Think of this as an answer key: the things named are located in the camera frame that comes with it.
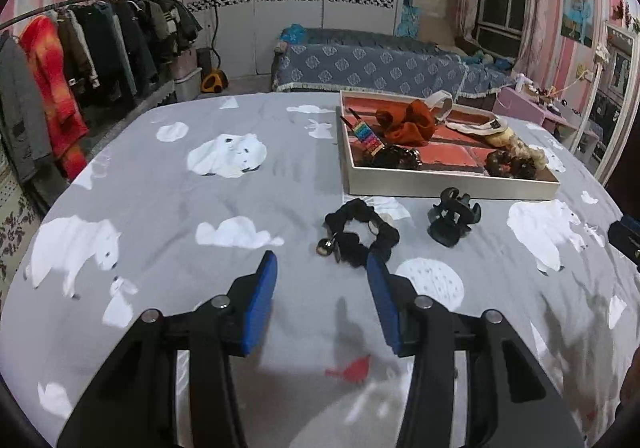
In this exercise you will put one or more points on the brown braided scrunchie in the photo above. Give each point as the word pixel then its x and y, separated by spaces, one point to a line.
pixel 500 163

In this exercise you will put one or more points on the person's right forearm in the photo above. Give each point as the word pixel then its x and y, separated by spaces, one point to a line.
pixel 631 378

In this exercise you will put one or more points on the garment steamer on stand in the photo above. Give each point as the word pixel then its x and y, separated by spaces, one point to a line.
pixel 214 78

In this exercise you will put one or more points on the black scrunchie with charm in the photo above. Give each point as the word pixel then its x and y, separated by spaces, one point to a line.
pixel 350 218

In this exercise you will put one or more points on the pink side table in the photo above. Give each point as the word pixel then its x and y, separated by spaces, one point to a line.
pixel 515 101

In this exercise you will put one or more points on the orange scrunchie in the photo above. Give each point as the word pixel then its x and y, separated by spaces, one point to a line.
pixel 410 128

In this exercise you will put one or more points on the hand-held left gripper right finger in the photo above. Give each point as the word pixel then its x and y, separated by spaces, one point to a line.
pixel 382 298

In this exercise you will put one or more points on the brick-lined cardboard tray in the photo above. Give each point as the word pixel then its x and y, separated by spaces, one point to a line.
pixel 440 185

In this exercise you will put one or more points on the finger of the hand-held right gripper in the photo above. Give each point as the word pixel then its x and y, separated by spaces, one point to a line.
pixel 626 240

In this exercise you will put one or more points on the patterned floor rug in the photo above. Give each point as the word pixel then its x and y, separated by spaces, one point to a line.
pixel 15 223

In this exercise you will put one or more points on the pink curtain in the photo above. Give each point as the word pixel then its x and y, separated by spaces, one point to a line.
pixel 535 3

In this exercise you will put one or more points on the grey polar bear bedsheet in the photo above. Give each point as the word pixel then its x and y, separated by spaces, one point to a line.
pixel 175 208

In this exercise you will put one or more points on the metal clothes rail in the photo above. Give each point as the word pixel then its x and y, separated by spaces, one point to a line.
pixel 75 1

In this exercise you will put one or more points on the black claw hair clip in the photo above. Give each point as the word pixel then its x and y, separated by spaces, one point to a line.
pixel 450 223

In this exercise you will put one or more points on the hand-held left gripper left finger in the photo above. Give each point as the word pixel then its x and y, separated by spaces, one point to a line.
pixel 260 298

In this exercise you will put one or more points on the sofa with blue patterned cover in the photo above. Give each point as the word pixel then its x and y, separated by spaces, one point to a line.
pixel 375 63

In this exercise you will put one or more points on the wall poster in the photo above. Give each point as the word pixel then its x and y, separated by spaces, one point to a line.
pixel 577 13

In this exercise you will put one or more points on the rainbow striped hair clip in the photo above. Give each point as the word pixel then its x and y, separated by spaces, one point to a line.
pixel 367 138

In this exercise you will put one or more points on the black glitter scrunchie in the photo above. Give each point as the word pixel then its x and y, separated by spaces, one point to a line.
pixel 395 157

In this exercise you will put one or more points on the white headband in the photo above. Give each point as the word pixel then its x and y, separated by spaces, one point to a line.
pixel 475 127

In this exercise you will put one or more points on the white framed mirror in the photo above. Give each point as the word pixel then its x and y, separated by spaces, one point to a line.
pixel 617 103

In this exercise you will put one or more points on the row of hanging clothes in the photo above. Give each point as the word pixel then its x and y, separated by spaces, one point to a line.
pixel 100 53

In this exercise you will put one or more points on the dark window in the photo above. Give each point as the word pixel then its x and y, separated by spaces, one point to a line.
pixel 500 3

